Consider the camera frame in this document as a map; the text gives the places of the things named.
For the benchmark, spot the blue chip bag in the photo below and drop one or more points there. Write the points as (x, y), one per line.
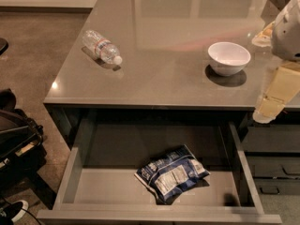
(172, 174)

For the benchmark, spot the open grey top drawer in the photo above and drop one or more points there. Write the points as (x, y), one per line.
(99, 186)

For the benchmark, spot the clear plastic water bottle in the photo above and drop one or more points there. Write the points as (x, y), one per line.
(101, 47)

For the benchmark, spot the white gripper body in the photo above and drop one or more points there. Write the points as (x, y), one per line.
(287, 32)

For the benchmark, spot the grey counter cabinet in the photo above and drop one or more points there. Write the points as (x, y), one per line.
(165, 65)

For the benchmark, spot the black white sneaker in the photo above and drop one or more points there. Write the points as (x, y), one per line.
(13, 212)

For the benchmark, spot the black bag on floor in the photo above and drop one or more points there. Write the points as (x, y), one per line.
(21, 139)

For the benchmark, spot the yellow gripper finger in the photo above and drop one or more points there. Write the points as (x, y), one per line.
(263, 39)
(283, 87)

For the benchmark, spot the white bowl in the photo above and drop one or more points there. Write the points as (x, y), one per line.
(227, 58)

